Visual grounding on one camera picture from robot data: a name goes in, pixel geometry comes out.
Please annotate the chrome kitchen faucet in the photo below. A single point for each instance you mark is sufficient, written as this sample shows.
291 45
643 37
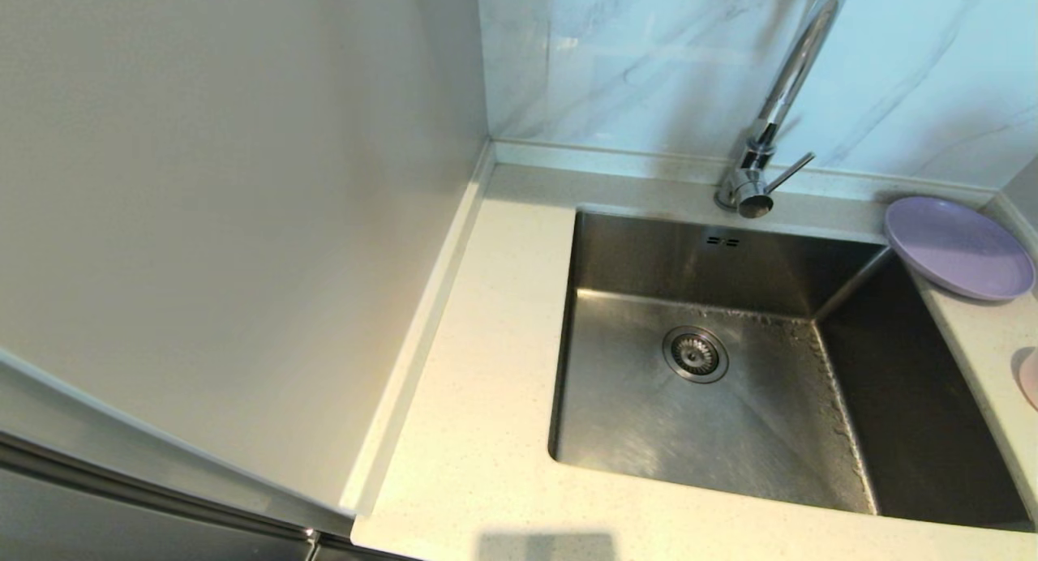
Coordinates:
791 74

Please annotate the pink cup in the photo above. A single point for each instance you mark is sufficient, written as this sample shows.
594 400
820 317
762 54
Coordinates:
1031 378

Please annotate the stainless steel appliance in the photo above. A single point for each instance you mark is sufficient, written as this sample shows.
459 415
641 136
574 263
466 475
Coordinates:
81 512

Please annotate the stainless steel sink basin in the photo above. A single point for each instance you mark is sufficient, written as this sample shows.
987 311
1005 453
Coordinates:
730 439

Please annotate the metal sink drain strainer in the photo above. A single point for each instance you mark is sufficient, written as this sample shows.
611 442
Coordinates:
695 355

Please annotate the purple round plate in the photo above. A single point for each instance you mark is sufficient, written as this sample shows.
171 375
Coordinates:
957 249

